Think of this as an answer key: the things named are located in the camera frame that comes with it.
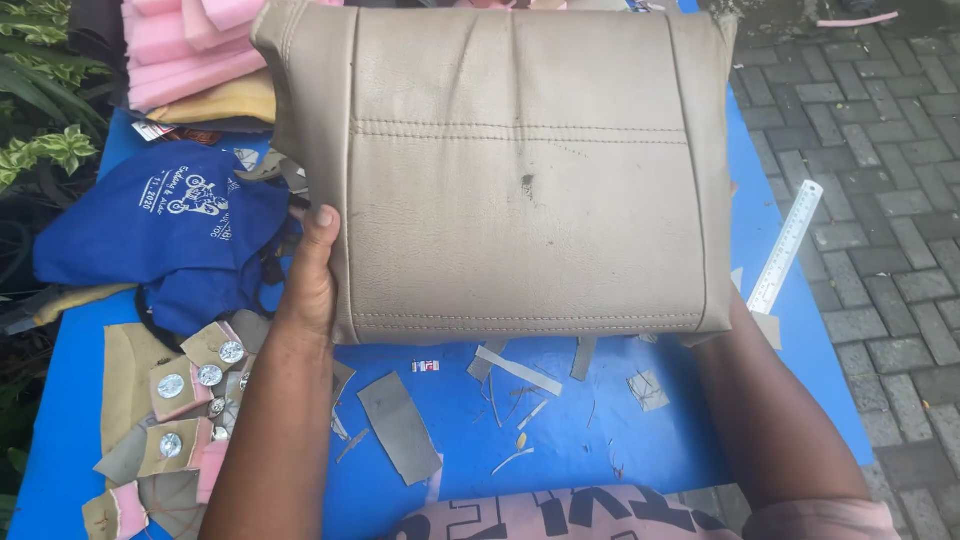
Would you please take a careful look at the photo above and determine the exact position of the person's left hand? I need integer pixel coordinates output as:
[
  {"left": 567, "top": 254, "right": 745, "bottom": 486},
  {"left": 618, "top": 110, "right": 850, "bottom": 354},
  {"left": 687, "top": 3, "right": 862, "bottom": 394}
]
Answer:
[{"left": 279, "top": 204, "right": 343, "bottom": 340}]

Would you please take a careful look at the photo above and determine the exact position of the beige leather seat cushion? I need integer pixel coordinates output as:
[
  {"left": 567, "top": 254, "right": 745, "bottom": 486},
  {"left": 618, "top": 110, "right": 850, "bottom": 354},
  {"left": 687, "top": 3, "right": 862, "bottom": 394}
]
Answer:
[{"left": 250, "top": 0, "right": 739, "bottom": 348}]

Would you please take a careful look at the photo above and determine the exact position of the blue printed cloth bag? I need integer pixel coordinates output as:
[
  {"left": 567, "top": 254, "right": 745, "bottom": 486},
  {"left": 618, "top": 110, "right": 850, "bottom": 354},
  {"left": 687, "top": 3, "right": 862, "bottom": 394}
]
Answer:
[{"left": 33, "top": 140, "right": 294, "bottom": 337}]

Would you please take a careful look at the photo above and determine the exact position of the grey leather rectangle scrap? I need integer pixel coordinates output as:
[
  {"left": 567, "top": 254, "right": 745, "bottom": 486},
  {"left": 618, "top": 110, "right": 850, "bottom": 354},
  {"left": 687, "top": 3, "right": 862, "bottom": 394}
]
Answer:
[{"left": 357, "top": 371, "right": 444, "bottom": 487}]

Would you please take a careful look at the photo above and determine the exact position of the yellow foam piece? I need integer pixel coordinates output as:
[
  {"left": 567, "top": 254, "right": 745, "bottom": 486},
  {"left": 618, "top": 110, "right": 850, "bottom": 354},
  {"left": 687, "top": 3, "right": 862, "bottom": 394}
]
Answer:
[{"left": 147, "top": 69, "right": 277, "bottom": 126}]

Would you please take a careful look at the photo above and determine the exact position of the grey leather strip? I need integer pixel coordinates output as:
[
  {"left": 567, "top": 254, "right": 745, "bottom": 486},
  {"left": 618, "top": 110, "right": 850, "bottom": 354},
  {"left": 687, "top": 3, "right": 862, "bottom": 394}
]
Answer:
[{"left": 475, "top": 345, "right": 564, "bottom": 398}]

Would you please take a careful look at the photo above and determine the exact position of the pile of pink foam pieces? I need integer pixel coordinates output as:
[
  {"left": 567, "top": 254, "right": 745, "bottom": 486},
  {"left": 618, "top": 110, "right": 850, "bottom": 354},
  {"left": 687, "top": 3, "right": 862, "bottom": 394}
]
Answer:
[{"left": 120, "top": 0, "right": 345, "bottom": 114}]

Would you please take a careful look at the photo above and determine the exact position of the narrow grey leather scrap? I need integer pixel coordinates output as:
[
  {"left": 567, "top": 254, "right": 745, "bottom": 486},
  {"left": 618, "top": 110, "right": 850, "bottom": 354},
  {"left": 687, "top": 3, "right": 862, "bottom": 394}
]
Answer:
[{"left": 570, "top": 336, "right": 598, "bottom": 382}]

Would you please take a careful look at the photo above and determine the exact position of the blue table cover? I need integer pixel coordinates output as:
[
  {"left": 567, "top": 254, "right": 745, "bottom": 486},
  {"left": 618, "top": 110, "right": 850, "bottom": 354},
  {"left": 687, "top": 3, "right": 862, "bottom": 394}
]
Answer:
[{"left": 7, "top": 0, "right": 876, "bottom": 540}]

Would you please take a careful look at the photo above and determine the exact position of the green leafy plant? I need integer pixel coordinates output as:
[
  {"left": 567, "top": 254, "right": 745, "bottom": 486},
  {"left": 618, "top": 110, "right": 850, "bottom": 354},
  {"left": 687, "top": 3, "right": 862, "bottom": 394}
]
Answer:
[{"left": 0, "top": 0, "right": 114, "bottom": 192}]

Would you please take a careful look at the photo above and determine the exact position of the small square leather scrap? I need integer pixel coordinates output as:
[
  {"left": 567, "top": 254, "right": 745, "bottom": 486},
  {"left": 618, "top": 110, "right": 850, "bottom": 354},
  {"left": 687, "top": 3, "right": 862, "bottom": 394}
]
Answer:
[{"left": 627, "top": 369, "right": 671, "bottom": 413}]

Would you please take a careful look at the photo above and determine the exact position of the person's pink printed shirt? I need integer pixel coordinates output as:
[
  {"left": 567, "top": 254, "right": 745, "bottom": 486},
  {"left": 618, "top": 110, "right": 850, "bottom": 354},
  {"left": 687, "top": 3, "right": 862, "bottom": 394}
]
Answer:
[{"left": 386, "top": 484, "right": 901, "bottom": 540}]

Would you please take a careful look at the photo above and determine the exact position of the steel ruler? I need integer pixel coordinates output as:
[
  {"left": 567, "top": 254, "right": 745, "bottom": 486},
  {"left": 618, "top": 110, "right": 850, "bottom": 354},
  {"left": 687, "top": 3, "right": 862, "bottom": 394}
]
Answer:
[{"left": 747, "top": 179, "right": 825, "bottom": 316}]

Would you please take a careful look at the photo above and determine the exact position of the pink foam strip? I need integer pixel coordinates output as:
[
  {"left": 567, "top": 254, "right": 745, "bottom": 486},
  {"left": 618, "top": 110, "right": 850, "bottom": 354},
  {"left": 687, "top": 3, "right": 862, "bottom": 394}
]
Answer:
[{"left": 816, "top": 10, "right": 900, "bottom": 29}]

